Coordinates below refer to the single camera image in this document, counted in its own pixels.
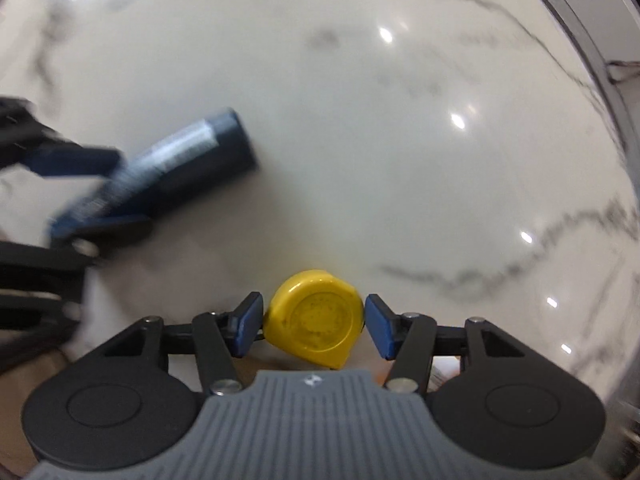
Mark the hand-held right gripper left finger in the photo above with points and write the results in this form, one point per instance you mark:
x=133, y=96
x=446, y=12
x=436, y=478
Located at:
x=249, y=325

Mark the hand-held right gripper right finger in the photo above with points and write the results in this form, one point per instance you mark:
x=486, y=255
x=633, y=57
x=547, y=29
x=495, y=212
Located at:
x=381, y=327

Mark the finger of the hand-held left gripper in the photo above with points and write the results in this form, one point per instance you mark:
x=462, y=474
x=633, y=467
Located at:
x=110, y=225
x=75, y=162

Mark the yellow tape measure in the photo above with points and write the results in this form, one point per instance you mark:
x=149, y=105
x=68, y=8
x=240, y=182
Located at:
x=315, y=317

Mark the dark blue tube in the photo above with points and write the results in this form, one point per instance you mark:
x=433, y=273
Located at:
x=190, y=160

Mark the small white orange bottle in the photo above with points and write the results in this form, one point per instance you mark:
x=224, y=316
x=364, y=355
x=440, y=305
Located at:
x=444, y=372

